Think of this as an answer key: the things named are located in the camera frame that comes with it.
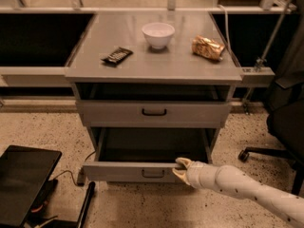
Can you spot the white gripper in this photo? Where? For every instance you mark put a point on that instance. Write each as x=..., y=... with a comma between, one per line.
x=194, y=174

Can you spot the grey drawer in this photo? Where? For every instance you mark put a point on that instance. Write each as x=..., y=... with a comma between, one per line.
x=145, y=154
x=153, y=114

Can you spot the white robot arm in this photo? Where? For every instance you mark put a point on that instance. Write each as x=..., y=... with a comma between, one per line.
x=231, y=181

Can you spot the grey metal drawer cabinet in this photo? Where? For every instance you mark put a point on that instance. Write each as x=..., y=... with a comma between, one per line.
x=172, y=74

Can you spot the grey top drawer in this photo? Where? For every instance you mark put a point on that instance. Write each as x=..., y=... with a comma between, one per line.
x=153, y=114

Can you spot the black pole on floor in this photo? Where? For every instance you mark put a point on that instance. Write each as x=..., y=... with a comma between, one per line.
x=88, y=196

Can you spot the black office chair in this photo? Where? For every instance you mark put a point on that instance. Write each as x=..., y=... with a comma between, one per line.
x=285, y=101

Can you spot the crushed gold soda can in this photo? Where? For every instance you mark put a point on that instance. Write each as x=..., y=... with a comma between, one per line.
x=207, y=48

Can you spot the black candy bar wrapper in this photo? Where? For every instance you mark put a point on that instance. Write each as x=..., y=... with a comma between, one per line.
x=117, y=56

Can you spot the metal clamp rod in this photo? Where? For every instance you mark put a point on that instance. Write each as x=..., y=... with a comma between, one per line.
x=267, y=4

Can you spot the white ceramic bowl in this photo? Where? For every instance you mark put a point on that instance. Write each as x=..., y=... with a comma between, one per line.
x=158, y=35

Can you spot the grey power adapter with cable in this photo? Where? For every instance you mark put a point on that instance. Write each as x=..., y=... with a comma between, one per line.
x=79, y=181

